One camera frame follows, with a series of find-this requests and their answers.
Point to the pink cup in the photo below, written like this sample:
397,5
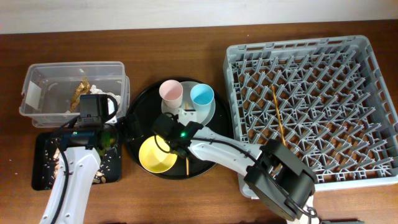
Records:
171,91

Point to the clear plastic bin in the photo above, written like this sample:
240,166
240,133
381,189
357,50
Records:
49,87

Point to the yellow bowl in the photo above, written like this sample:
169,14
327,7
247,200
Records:
155,156

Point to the black rectangular tray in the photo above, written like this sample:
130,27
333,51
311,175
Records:
38,167

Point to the white napkin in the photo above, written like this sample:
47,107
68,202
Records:
95,90

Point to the food scraps and rice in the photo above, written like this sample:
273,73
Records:
51,166

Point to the blue cup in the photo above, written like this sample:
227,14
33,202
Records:
202,96

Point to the grey dishwasher rack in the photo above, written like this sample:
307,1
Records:
334,105

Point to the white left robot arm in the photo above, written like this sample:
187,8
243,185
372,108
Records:
86,151

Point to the light grey plate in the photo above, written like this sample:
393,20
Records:
202,118

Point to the gold foil wrapper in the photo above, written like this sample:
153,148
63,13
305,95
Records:
82,89

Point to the wooden chopstick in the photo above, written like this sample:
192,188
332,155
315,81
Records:
281,129
186,159

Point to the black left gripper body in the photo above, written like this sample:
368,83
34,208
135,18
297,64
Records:
120,127

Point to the round black tray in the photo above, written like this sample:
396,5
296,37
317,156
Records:
147,107

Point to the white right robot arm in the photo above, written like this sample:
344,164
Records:
275,174

